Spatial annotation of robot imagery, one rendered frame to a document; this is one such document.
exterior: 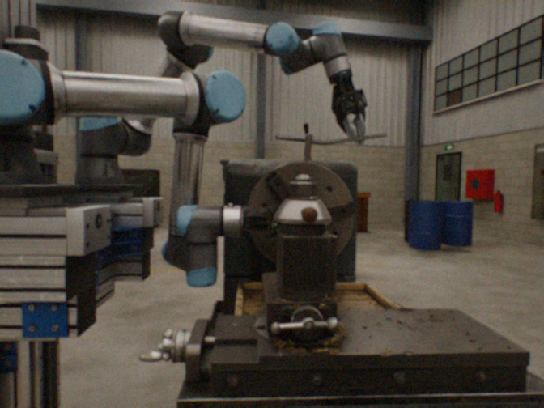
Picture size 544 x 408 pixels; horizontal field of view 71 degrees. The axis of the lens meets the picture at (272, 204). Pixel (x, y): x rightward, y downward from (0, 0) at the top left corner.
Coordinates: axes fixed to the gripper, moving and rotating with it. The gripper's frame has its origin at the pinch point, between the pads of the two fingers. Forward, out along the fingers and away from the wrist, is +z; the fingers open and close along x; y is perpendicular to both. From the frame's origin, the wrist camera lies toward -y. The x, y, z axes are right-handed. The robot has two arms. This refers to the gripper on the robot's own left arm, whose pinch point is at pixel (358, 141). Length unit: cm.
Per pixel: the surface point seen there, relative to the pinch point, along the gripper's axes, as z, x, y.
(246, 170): -2.7, -35.2, -10.0
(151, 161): -144, -271, -977
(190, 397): 23, -50, 72
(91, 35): -515, -309, -964
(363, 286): 37.8, -15.4, 14.9
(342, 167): 6.4, -4.2, -10.9
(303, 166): 1.9, -19.2, 6.0
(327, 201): 13.7, -15.9, 6.0
